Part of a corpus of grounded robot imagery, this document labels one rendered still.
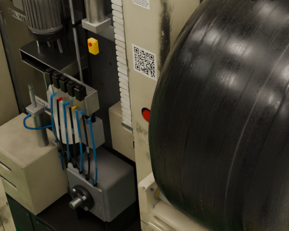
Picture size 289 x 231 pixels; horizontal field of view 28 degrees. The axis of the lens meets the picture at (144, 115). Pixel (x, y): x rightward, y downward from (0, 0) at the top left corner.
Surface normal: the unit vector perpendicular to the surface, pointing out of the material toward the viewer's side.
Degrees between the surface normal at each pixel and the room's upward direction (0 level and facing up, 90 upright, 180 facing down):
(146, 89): 90
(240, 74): 45
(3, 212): 90
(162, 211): 0
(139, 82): 90
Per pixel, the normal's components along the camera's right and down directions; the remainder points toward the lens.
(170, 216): -0.05, -0.77
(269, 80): -0.50, -0.23
